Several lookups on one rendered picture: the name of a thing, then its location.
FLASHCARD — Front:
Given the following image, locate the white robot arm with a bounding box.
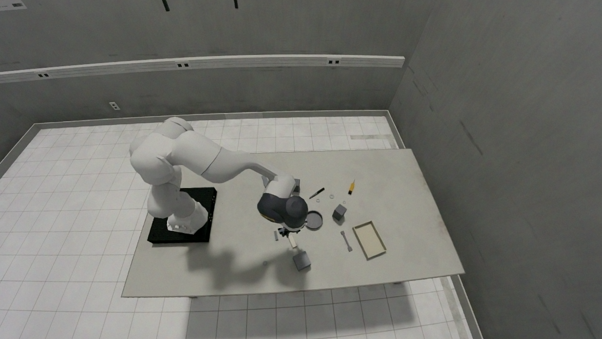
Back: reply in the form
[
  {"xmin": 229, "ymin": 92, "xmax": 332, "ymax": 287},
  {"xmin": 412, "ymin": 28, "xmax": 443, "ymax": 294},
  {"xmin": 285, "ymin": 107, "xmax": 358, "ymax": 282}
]
[{"xmin": 129, "ymin": 117, "xmax": 308, "ymax": 234}]

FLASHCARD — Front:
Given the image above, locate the beige shallow open tray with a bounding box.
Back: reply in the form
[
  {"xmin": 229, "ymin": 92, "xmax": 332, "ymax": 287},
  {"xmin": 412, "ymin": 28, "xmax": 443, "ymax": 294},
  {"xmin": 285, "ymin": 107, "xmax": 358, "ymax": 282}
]
[{"xmin": 352, "ymin": 220, "xmax": 387, "ymax": 259}]

